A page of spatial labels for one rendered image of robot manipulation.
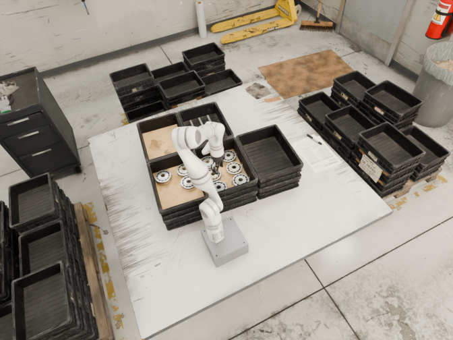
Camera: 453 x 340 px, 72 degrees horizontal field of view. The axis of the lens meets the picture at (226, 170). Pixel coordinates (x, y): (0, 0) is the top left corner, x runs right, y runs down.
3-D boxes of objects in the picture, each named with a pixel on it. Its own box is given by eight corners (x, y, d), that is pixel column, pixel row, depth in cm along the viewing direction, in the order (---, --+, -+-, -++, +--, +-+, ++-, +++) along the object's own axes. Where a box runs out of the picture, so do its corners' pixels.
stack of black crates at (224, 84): (232, 93, 363) (230, 67, 337) (243, 108, 345) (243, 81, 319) (199, 104, 354) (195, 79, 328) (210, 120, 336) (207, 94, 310)
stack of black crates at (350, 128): (371, 157, 291) (383, 130, 264) (344, 169, 284) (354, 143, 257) (342, 131, 314) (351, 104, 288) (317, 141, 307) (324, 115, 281)
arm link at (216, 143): (228, 143, 167) (212, 139, 169) (226, 121, 155) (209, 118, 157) (223, 152, 163) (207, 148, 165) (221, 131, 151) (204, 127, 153)
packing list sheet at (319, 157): (344, 162, 218) (344, 161, 217) (316, 174, 212) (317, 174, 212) (315, 133, 237) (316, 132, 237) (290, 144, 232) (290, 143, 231)
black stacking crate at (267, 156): (302, 177, 198) (304, 165, 189) (258, 191, 193) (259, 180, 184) (274, 136, 222) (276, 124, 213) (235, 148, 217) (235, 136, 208)
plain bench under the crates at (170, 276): (362, 258, 245) (394, 210, 191) (169, 363, 208) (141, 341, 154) (261, 133, 340) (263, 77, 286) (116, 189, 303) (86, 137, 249)
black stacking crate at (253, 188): (258, 191, 193) (258, 180, 184) (212, 207, 188) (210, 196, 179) (235, 148, 217) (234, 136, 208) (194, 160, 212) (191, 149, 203)
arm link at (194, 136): (216, 121, 146) (199, 122, 149) (192, 126, 121) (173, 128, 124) (218, 140, 148) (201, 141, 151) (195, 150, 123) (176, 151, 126)
